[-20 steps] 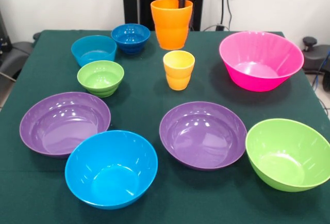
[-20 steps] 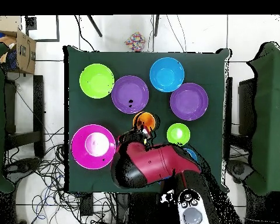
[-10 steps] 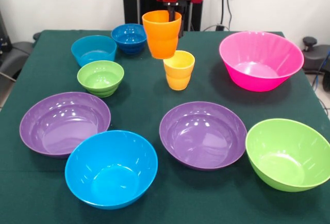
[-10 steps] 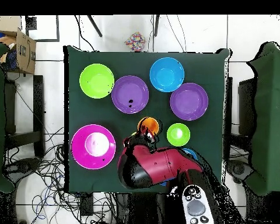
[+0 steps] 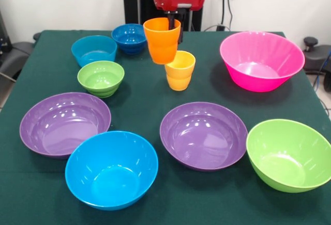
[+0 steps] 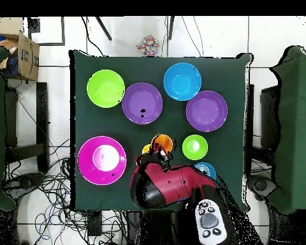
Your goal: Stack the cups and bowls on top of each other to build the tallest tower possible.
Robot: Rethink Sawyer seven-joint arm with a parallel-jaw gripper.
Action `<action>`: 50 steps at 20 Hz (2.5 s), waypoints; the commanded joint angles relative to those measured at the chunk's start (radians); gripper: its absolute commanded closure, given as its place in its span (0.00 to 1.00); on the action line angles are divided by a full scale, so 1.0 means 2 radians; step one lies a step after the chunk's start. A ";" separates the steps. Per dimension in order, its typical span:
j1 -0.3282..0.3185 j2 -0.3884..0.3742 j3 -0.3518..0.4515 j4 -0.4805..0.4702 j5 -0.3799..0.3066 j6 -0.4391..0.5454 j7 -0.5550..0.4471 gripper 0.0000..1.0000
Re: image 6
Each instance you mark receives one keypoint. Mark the orange cup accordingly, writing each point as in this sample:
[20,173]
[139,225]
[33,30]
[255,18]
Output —
[160,140]

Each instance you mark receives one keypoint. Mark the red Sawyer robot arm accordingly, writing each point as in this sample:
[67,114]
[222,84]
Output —
[168,184]

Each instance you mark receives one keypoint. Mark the yellow cup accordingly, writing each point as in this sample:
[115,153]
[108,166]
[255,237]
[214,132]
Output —
[146,149]

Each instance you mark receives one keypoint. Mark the dark green table cloth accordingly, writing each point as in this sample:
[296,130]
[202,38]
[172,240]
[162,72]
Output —
[168,127]

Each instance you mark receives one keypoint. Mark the small green bowl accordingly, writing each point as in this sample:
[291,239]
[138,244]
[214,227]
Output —
[195,148]

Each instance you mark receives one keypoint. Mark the small light blue bowl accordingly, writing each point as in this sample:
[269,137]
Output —
[207,169]

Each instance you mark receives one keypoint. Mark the purple bowl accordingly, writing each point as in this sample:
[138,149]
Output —
[143,97]
[206,111]

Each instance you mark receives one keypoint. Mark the large pink bowl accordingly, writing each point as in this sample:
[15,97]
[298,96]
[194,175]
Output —
[102,161]

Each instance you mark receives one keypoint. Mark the large blue bowl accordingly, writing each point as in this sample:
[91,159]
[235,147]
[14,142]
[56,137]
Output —
[182,81]

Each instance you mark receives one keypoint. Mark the large green bowl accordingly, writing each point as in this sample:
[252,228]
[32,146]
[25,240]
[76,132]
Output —
[105,89]

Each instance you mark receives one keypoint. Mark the multicoloured bundle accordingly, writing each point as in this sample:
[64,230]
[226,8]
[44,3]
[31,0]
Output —
[148,45]

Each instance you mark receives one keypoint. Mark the cardboard box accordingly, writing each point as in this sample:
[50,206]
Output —
[25,53]

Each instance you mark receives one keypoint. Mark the black bench frame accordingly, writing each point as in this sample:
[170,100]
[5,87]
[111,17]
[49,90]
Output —
[42,122]

